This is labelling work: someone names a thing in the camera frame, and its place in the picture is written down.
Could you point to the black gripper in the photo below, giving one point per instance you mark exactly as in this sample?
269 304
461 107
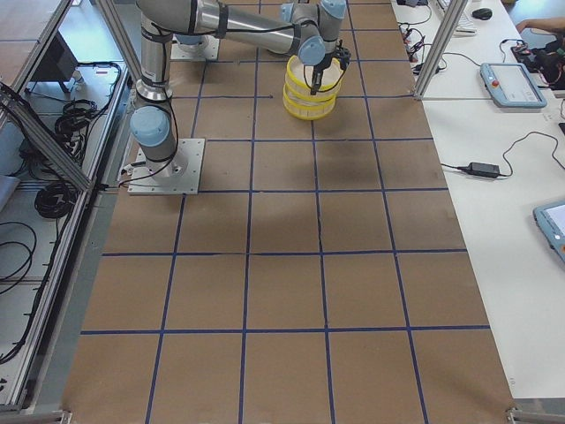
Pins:
316 73

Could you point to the yellow steamer layer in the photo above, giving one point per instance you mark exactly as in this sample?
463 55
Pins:
306 110
299 80

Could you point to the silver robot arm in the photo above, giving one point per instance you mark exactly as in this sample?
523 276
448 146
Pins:
308 31

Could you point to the black computer mouse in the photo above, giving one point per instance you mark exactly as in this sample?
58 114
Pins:
482 13

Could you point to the teach pendant tablet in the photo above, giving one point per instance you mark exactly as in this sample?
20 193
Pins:
511 86

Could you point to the black power adapter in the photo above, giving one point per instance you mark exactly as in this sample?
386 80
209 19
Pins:
485 170

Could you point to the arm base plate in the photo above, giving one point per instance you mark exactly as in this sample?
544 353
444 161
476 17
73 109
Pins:
182 176
194 48

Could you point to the aluminium frame post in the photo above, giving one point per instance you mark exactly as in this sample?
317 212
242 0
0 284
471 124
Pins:
440 41

